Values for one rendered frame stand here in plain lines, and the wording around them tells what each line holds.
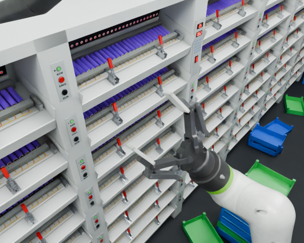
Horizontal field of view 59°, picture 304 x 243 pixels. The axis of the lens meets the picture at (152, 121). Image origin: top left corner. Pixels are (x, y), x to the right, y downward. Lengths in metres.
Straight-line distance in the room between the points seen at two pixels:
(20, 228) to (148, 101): 0.69
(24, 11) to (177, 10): 0.99
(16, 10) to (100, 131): 0.76
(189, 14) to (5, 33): 0.74
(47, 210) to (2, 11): 0.83
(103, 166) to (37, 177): 0.32
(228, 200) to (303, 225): 1.82
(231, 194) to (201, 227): 1.54
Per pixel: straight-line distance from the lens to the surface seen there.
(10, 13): 0.36
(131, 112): 1.13
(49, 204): 1.11
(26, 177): 0.96
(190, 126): 0.61
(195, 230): 2.24
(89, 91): 0.93
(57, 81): 0.80
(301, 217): 2.57
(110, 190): 1.32
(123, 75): 1.01
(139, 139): 1.27
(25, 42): 0.73
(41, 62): 0.76
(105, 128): 1.06
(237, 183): 0.74
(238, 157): 2.79
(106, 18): 0.85
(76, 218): 1.27
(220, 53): 1.64
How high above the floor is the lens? 1.96
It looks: 40 degrees down
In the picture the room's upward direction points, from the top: straight up
